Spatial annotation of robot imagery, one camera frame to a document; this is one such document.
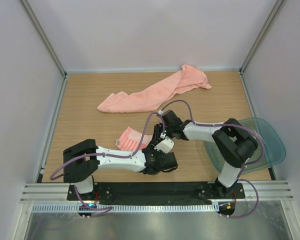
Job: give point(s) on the plain pink towel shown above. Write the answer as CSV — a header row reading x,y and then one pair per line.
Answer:
x,y
149,99

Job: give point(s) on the clear blue plastic tray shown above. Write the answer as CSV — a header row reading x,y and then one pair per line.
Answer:
x,y
274,153

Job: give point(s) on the pink bunny towel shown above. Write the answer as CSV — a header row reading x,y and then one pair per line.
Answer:
x,y
129,140

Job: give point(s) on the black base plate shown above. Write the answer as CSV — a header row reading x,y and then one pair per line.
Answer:
x,y
106,191

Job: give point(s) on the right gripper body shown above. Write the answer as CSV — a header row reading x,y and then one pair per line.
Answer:
x,y
159,131

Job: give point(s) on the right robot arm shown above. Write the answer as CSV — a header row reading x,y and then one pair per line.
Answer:
x,y
235,143

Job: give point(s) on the white slotted cable duct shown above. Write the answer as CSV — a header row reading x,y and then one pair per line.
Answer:
x,y
78,208

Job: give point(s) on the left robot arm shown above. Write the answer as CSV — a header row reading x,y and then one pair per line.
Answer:
x,y
84,158

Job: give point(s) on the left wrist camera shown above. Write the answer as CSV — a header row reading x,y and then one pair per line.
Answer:
x,y
164,146

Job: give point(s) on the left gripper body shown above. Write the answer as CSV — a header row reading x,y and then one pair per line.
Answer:
x,y
151,146

